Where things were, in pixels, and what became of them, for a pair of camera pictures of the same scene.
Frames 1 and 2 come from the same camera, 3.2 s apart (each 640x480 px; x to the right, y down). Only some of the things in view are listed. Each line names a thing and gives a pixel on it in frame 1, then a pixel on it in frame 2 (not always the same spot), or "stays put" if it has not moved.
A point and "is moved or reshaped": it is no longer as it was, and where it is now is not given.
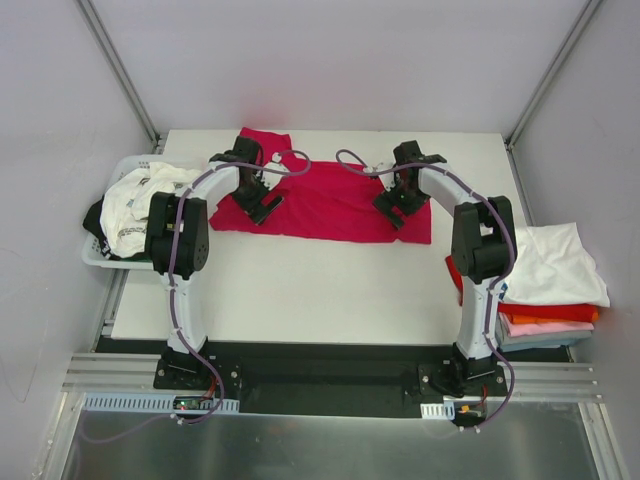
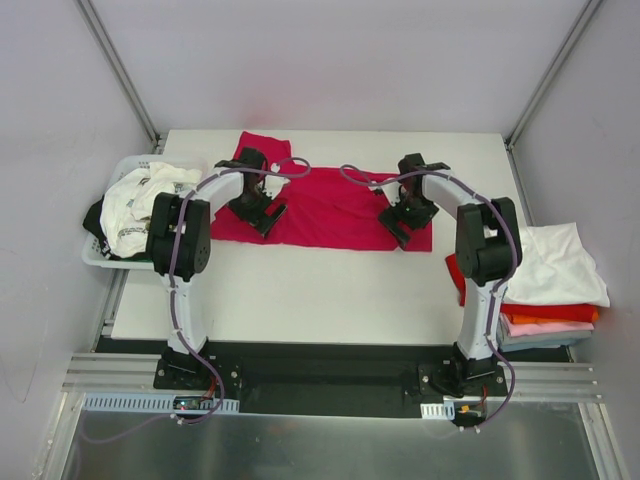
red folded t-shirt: [518, 311] stays put
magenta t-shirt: [324, 202] is moved or reshaped
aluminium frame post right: [588, 11] stays put
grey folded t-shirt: [507, 342] stays put
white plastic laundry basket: [93, 253] stays put
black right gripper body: [395, 204] -> [401, 225]
